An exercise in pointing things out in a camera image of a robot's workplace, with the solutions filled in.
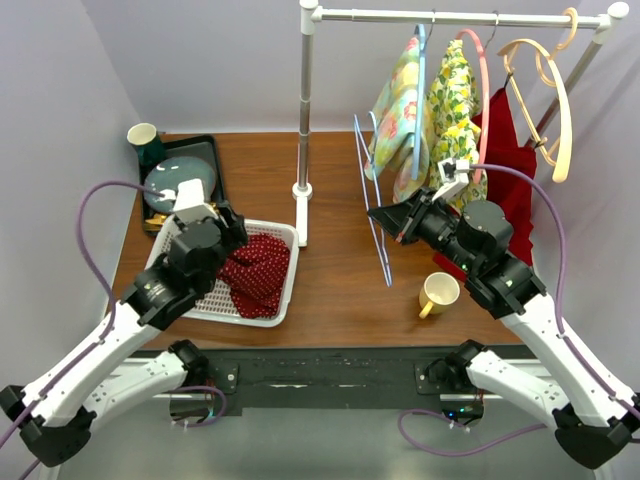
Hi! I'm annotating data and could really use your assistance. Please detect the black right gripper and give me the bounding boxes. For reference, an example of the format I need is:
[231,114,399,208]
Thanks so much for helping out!
[368,185,479,273]

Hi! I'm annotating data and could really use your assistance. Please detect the red polka dot skirt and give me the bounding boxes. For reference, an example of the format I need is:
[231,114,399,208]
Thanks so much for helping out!
[217,233,290,319]

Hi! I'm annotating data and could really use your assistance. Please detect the blue wire hanger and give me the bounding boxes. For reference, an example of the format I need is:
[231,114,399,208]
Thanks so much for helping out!
[353,114,393,287]

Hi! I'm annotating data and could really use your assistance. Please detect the pastel floral skirt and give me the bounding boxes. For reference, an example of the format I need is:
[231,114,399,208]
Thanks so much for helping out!
[365,35,434,203]

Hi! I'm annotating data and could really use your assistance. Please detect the light blue plastic hanger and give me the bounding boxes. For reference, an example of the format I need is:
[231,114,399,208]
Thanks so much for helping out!
[411,24,427,181]

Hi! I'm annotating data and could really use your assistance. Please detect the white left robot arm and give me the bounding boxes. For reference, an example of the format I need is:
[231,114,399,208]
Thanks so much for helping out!
[1,202,248,467]

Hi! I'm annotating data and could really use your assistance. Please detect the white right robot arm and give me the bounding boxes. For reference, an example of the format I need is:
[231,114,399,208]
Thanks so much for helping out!
[368,188,639,470]

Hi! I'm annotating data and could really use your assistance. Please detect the pink plastic hanger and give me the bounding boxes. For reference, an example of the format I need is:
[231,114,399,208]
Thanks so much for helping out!
[456,28,490,184]

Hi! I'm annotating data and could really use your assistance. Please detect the light wooden hanger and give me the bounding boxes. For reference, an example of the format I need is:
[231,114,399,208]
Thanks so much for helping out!
[497,7,581,184]

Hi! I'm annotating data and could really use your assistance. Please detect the white plastic mesh basket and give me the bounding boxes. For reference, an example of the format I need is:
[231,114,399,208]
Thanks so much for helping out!
[144,217,301,329]

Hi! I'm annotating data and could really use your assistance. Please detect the gold cutlery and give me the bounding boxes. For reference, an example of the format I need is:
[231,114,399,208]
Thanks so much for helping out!
[144,203,220,228]

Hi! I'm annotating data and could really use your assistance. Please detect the yellow mug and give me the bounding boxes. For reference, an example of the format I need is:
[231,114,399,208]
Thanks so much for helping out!
[419,272,460,319]

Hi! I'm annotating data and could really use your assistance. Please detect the teal ceramic plate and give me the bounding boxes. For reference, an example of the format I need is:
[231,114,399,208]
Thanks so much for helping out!
[144,156,217,199]

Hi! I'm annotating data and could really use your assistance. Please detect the yellow lemon print garment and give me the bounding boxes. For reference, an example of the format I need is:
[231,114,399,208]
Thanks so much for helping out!
[428,39,481,190]

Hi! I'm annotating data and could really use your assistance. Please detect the plain red garment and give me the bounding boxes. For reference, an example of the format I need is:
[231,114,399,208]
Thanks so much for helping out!
[450,88,536,265]

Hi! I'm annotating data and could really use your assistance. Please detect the dark green cup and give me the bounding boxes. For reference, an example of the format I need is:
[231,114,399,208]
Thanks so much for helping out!
[126,123,166,166]

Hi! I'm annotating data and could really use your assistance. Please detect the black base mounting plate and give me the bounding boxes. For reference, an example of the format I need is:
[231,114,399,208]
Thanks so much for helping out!
[149,344,551,419]

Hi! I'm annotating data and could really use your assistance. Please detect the silver white clothes rack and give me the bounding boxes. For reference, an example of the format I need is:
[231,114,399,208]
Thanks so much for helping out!
[292,1,630,248]

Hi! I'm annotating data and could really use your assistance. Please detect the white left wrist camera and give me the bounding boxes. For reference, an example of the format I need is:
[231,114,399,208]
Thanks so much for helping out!
[159,179,217,224]

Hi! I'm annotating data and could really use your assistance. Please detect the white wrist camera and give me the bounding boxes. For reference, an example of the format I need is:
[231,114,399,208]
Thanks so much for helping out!
[159,179,217,224]
[432,158,471,201]

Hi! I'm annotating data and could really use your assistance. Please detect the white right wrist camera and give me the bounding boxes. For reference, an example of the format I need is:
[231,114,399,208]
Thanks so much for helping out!
[432,158,471,201]

